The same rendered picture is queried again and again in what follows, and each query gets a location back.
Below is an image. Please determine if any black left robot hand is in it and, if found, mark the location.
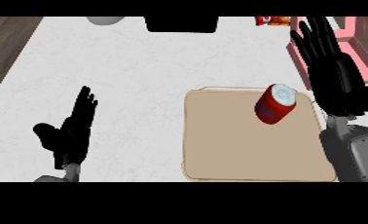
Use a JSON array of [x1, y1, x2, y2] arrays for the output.
[[31, 85, 99, 170]]

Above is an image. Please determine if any red can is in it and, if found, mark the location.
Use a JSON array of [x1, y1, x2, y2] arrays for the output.
[[253, 83, 297, 126]]

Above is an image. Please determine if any red and orange package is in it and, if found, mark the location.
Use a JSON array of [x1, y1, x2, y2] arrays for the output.
[[255, 17, 291, 27]]

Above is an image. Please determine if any grey round object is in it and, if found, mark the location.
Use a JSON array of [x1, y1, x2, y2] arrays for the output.
[[85, 17, 127, 26]]

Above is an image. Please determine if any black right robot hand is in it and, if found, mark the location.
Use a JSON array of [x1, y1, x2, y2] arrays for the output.
[[290, 17, 368, 118]]

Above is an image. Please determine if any tan tray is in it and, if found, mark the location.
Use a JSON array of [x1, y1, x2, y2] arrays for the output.
[[182, 86, 340, 183]]

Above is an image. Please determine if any pink box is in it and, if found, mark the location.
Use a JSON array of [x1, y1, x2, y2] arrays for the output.
[[287, 17, 368, 92]]

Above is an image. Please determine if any black appliance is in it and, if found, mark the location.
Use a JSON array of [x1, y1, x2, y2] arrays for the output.
[[144, 17, 221, 34]]

